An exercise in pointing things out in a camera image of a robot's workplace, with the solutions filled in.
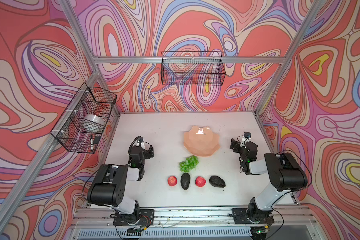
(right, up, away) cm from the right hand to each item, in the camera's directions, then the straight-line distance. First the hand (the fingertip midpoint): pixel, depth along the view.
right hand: (239, 141), depth 97 cm
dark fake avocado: (-36, -20, -16) cm, 44 cm away
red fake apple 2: (-28, -20, -16) cm, 38 cm away
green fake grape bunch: (-33, -12, -9) cm, 36 cm away
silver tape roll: (-81, +12, -28) cm, 86 cm away
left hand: (-62, -2, -3) cm, 62 cm away
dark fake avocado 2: (-19, -20, -16) cm, 32 cm away
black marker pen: (-82, +2, -25) cm, 86 cm away
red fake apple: (-43, -20, -16) cm, 50 cm away
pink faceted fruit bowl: (-24, -1, +5) cm, 25 cm away
